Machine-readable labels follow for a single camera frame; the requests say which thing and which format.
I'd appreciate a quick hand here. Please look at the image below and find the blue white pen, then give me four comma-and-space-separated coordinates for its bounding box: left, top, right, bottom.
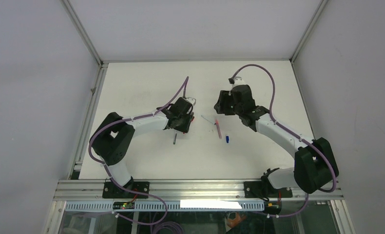
201, 115, 216, 125

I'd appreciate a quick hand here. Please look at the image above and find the pink pen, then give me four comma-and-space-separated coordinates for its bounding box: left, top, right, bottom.
215, 119, 222, 139

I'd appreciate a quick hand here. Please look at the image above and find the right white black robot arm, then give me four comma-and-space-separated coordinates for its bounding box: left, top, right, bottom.
214, 85, 339, 197

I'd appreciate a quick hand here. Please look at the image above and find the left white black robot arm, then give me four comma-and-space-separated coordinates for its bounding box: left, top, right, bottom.
89, 97, 196, 198

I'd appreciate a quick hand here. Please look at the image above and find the orange object below table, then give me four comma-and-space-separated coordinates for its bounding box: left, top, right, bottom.
226, 212, 246, 228

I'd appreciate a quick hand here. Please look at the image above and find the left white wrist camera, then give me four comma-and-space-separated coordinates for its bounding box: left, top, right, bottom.
184, 97, 196, 106

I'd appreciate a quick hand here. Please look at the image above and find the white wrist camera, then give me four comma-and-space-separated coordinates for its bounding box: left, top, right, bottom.
184, 97, 196, 106
228, 76, 247, 87

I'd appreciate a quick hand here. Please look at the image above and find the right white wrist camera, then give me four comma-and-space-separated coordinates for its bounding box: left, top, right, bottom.
228, 76, 247, 87

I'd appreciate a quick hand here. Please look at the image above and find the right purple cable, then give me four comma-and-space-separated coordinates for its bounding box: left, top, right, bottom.
229, 64, 338, 217

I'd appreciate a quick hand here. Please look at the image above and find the purple cable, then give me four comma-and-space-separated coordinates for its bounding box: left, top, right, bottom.
229, 64, 338, 217
88, 76, 189, 234

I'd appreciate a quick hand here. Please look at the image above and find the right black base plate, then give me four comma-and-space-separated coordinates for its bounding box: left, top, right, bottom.
243, 181, 293, 198

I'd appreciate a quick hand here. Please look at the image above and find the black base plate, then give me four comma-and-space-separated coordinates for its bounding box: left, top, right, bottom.
243, 181, 293, 198
102, 180, 150, 199

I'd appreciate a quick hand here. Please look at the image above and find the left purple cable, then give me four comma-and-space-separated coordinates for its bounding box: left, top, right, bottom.
88, 76, 189, 234

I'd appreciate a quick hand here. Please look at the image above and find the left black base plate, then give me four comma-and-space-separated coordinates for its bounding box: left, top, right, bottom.
102, 180, 150, 199

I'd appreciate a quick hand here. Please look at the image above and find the aluminium front rail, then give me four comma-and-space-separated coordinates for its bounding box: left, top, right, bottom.
53, 179, 344, 201

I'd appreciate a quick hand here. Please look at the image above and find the white slotted cable duct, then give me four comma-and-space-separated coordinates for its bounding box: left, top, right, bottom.
65, 199, 265, 213

